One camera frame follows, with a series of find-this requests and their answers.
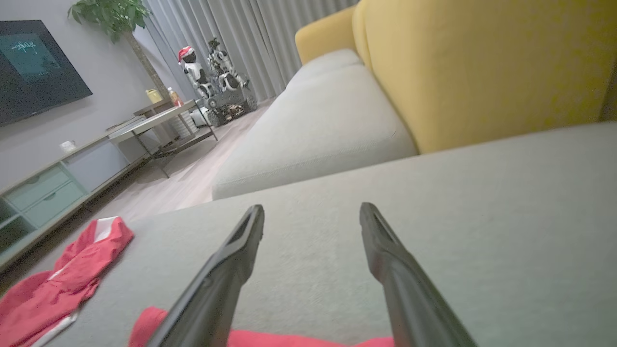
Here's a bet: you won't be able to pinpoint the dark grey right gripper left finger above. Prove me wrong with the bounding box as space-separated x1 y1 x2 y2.
147 204 266 347

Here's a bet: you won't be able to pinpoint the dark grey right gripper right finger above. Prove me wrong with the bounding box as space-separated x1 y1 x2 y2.
359 202 478 347

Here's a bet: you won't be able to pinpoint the red shorts with white stripe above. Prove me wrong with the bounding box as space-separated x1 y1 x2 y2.
0 216 135 347

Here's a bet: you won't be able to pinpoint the grey metal-legged coffee table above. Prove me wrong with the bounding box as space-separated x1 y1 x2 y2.
108 99 218 179

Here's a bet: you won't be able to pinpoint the large grey sofa seat cushion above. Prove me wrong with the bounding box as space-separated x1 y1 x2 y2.
212 63 419 201

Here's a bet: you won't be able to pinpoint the long grey TV cabinet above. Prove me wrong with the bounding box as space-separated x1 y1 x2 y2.
0 120 151 271

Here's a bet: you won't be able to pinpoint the brown side table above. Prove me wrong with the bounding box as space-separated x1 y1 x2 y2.
134 98 175 119

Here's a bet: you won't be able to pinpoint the white robot with Santa hat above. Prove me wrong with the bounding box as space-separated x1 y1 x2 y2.
177 46 216 100

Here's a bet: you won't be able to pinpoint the white black humanoid robot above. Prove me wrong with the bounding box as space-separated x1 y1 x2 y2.
207 38 250 91

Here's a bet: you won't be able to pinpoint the large yellow sofa back cushion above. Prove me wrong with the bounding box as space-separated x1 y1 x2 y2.
352 0 617 155

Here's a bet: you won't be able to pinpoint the small grey sofa seat cushion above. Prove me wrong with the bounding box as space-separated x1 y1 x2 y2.
284 48 364 90

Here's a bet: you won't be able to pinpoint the grey pleated curtain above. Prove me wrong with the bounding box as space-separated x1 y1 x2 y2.
140 0 360 103

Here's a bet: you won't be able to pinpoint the green potted tree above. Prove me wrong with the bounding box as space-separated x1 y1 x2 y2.
67 0 170 100

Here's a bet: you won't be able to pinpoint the black wall television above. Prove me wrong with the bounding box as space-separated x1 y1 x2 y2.
0 19 93 127

